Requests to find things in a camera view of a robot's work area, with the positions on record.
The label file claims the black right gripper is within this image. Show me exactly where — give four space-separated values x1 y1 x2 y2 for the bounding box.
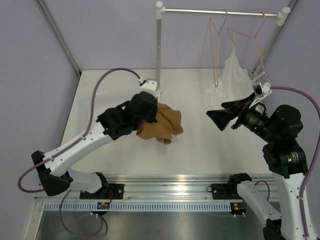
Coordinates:
207 91 278 143

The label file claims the brown tank top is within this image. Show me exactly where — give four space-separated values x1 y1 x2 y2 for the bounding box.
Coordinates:
136 103 184 145

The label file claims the pink wire hanger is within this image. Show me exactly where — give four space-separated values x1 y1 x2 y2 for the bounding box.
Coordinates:
227 11 272 84
208 8 228 88

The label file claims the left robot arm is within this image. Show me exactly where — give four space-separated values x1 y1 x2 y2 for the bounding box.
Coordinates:
31 91 158 199

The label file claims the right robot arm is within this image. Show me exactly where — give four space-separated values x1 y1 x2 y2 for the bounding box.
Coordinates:
206 90 318 240

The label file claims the white tank top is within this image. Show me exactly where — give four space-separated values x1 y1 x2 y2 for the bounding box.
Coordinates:
204 44 258 110

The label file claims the white plastic basket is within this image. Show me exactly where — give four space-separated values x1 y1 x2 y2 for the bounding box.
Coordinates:
77 89 136 123

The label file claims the white clothes rack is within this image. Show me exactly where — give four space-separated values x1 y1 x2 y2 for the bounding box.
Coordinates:
152 0 292 101

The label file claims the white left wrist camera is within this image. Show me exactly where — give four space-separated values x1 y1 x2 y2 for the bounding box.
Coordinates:
137 77 158 93

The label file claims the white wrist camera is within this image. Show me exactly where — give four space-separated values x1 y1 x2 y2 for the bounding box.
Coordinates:
249 82 272 109
137 77 158 93

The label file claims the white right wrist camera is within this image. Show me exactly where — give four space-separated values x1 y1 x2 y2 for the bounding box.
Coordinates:
249 82 272 109

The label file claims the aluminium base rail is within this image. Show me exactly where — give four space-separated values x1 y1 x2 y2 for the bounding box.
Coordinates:
32 173 291 203

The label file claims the right aluminium frame post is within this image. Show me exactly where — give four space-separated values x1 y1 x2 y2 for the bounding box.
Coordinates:
249 0 299 81

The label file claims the aluminium frame post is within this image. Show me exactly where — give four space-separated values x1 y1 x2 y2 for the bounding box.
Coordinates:
249 0 299 81
35 0 82 78

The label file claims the white slotted cable duct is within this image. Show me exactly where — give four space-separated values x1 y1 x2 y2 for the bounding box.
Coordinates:
44 201 231 212

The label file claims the left aluminium frame post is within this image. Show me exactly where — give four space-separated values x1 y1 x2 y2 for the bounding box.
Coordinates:
35 0 82 78

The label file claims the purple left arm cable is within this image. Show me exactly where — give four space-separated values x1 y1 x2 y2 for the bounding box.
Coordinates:
17 67 142 237

